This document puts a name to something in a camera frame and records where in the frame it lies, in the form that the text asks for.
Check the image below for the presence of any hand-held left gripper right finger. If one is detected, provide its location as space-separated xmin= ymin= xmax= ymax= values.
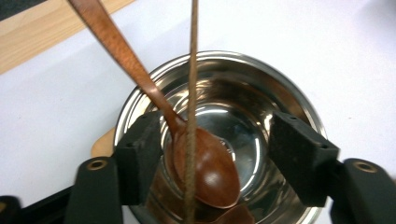
xmin=268 ymin=111 xmax=340 ymax=208

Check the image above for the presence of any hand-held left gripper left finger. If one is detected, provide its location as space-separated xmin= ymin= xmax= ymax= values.
xmin=113 ymin=111 xmax=164 ymax=206

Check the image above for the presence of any square wooden coaster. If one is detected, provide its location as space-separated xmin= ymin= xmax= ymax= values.
xmin=91 ymin=127 xmax=117 ymax=158

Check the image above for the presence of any brown wooden spoon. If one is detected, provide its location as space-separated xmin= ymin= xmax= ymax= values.
xmin=66 ymin=0 xmax=241 ymax=210

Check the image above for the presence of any stainless steel bowl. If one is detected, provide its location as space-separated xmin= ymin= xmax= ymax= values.
xmin=113 ymin=50 xmax=328 ymax=224

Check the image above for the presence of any thin brown chopstick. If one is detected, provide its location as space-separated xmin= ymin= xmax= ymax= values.
xmin=183 ymin=0 xmax=200 ymax=224

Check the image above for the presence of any white paper table cover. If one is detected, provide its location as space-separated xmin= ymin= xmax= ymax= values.
xmin=0 ymin=0 xmax=396 ymax=224

